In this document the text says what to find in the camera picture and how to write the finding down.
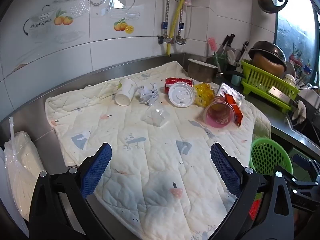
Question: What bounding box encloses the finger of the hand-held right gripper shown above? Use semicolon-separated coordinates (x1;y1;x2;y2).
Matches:
286;160;320;196

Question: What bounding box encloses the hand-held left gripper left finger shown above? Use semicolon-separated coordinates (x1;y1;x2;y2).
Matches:
29;142;112;240

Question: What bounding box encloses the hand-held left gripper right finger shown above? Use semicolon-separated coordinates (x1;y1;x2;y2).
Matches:
210;142;294;240

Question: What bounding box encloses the green plastic basket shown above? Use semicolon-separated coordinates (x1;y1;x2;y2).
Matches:
249;138;293;178

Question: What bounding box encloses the pink plastic cup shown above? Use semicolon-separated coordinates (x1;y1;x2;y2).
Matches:
203;96;235;128

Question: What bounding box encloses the orange snack packet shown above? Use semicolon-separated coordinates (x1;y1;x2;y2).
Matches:
224;92;243;127

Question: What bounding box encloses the yellow plastic wrapper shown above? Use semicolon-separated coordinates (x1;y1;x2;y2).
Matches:
194;83;216;108

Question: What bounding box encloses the printed plastic packet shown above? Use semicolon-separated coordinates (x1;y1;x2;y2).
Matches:
216;82;245;105

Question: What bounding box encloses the clear plastic cup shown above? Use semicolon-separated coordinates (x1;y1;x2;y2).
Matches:
142;104;170;127

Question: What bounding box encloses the white paper cup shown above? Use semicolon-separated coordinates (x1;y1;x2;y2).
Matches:
115;78;138;106

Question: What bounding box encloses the white plastic lid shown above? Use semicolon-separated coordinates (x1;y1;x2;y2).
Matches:
168;82;195;108

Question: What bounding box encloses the grey paper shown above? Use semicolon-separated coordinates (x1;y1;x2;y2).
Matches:
136;83;160;105

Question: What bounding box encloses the red plastic object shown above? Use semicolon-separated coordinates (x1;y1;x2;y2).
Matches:
249;197;260;219

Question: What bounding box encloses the cream quilted printed cloth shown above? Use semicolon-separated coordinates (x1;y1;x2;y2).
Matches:
45;60;272;240

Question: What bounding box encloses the steel sink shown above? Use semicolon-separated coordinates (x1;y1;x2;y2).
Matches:
285;115;320;144

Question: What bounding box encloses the white rag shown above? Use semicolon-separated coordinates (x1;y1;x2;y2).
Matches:
290;100;307;124

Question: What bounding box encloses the plastic bag of white sheets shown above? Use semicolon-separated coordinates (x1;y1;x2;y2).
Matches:
0;117;45;230

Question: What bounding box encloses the steel cleaver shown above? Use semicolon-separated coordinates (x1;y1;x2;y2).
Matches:
269;85;299;107

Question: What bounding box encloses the green plastic dish rack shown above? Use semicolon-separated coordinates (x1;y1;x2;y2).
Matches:
240;59;300;112

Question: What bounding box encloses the metal pot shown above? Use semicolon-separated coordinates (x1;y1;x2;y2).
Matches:
187;59;246;83

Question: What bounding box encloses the red soda can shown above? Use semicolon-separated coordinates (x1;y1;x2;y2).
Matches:
164;77;195;94

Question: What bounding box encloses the white bowl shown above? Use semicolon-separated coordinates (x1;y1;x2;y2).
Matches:
282;74;297;85

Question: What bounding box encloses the green utensil jar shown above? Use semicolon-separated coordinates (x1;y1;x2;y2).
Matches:
212;52;227;72

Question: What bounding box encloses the brown clay pot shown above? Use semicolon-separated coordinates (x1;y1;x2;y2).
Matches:
251;53;287;78

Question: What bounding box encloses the pink bottle brush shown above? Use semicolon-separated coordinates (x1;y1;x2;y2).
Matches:
207;37;222;68

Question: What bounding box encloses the black wok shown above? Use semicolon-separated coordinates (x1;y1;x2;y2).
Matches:
248;41;287;67

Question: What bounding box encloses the metal pipe valve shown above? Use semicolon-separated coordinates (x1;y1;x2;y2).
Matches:
157;35;187;46

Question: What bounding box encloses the window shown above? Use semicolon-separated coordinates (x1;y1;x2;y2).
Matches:
274;0;320;88

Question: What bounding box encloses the flexible metal pipe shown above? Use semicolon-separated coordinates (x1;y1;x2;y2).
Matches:
163;0;173;38

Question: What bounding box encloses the black handled knife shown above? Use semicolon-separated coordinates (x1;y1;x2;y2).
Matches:
240;41;250;58
220;34;235;53

